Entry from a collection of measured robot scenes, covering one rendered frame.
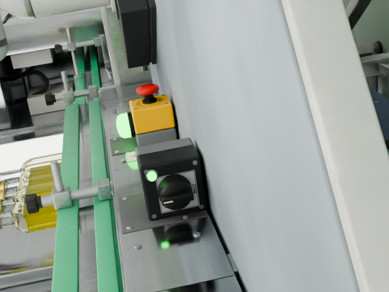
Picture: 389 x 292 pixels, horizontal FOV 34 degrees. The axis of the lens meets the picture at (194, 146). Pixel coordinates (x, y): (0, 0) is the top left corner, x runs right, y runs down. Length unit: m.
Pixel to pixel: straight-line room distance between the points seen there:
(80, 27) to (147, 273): 1.72
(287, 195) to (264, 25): 0.11
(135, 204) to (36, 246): 0.61
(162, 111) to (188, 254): 0.39
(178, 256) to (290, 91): 0.43
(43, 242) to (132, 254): 0.73
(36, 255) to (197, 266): 0.76
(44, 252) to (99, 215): 0.53
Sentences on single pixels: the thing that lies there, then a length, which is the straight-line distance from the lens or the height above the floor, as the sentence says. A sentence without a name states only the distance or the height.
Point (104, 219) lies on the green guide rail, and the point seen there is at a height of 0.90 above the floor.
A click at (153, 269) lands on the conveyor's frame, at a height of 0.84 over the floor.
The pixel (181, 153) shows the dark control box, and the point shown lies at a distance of 0.85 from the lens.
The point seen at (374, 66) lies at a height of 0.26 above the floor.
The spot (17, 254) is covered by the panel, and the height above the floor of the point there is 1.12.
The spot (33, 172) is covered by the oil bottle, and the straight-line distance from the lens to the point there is 1.49.
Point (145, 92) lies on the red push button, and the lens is 1.11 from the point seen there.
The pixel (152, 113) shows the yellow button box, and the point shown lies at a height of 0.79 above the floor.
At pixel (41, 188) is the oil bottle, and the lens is 1.39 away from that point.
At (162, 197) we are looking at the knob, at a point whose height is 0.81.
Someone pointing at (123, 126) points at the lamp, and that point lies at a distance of 1.12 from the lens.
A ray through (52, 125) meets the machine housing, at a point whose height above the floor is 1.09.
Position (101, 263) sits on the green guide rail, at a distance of 0.83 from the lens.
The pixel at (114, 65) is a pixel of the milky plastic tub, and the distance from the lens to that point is 1.59.
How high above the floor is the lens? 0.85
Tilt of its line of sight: 6 degrees down
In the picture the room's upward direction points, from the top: 101 degrees counter-clockwise
